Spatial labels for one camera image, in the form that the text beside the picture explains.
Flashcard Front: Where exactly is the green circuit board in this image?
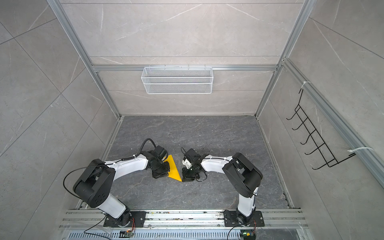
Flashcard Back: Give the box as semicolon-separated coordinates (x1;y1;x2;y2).
119;230;135;238
240;231;257;240

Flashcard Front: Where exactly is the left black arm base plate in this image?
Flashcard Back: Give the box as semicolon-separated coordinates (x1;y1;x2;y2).
103;211;147;228

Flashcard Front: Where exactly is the yellow square paper sheet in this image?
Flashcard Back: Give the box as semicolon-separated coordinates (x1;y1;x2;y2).
165;155;182;182

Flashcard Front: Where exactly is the aluminium corner frame post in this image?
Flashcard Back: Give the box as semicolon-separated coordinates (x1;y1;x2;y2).
47;0;122;120

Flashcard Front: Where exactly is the aluminium front rail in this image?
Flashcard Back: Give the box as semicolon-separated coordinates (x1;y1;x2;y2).
59;209;309;230

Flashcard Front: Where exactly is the right green circuit board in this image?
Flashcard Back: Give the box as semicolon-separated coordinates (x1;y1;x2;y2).
240;231;257;240

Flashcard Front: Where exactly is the white wire mesh basket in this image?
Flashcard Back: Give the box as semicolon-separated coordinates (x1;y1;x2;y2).
141;67;214;95

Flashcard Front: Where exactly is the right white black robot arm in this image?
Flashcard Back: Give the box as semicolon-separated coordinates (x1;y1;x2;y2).
182;149;263;226

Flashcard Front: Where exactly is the left green circuit board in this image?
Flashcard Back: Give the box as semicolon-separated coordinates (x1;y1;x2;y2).
119;230;135;238

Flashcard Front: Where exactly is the black wire hook rack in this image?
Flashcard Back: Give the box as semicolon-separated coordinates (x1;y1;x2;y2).
286;89;356;170

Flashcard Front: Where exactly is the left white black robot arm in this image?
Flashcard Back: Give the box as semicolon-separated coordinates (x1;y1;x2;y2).
73;146;170;227

